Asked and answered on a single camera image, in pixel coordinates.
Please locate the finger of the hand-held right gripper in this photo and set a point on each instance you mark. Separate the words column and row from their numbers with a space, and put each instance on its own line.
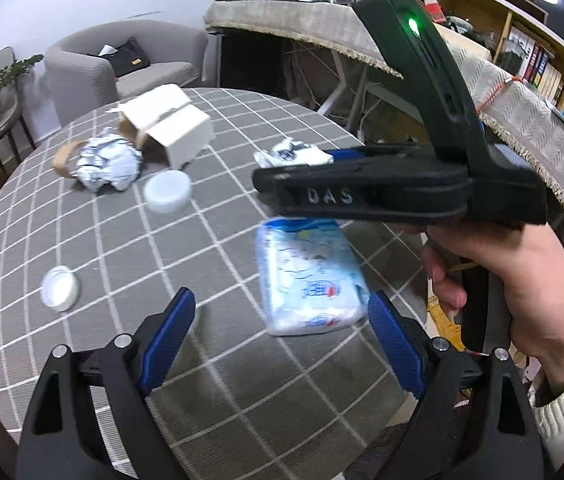
column 347, row 155
column 387, row 190

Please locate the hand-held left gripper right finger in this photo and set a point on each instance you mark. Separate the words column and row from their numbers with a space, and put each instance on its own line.
column 396, row 345

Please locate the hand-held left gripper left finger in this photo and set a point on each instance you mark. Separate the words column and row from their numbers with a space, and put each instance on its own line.
column 172, row 332

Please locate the white wrapper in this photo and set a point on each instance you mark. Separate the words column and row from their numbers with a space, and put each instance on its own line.
column 292, row 152

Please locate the blue white tissue packet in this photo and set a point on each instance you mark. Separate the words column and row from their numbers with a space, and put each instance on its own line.
column 307, row 280

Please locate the person's right hand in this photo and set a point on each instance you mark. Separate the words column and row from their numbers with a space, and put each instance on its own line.
column 537, row 280

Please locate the yellow object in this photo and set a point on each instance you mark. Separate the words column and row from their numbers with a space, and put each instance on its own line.
column 442, row 325

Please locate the grey checked tablecloth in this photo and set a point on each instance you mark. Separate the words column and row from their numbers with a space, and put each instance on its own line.
column 222, row 260

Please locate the row of books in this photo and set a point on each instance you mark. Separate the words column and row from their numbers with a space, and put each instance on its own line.
column 542, row 67

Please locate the wooden bookshelf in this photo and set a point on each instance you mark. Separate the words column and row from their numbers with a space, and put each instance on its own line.
column 507, row 10

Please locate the small silver lid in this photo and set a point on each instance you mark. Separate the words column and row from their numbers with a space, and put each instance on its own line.
column 59, row 287

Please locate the beige fringed desk cloth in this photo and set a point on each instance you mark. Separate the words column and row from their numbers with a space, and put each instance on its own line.
column 312, row 20

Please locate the white round plastic lid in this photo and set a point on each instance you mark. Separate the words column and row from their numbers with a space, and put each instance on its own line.
column 167, row 192

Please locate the white cardboard box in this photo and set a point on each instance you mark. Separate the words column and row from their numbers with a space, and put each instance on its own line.
column 182, row 130

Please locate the crumpled foil ball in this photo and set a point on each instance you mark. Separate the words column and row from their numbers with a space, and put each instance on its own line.
column 107, row 160

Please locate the grey armchair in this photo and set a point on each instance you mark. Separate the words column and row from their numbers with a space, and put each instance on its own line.
column 162, row 72

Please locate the brown paper tape roll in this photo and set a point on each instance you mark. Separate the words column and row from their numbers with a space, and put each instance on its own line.
column 63, row 157

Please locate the black bag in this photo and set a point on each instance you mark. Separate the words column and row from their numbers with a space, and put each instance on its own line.
column 127, row 57

